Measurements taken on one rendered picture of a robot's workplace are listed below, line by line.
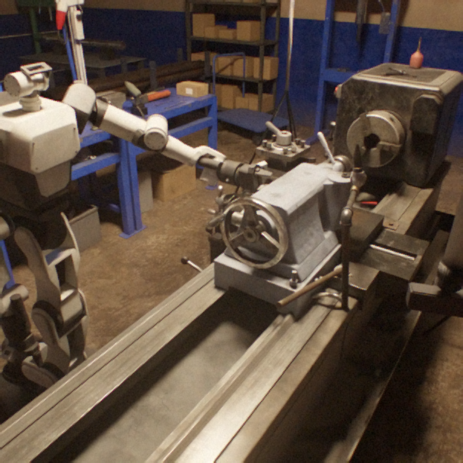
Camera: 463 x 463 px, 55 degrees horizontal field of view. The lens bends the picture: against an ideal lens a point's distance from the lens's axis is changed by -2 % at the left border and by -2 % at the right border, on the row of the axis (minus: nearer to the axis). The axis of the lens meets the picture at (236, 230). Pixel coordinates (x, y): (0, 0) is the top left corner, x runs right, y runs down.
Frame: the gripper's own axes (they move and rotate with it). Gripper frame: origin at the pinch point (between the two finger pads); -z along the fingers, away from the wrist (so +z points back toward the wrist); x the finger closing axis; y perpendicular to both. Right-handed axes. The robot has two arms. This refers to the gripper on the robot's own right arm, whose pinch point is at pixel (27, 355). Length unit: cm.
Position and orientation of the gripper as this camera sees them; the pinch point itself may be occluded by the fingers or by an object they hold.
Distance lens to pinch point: 175.2
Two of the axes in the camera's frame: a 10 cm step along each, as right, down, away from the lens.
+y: 4.3, -4.3, 7.9
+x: 9.0, 1.4, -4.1
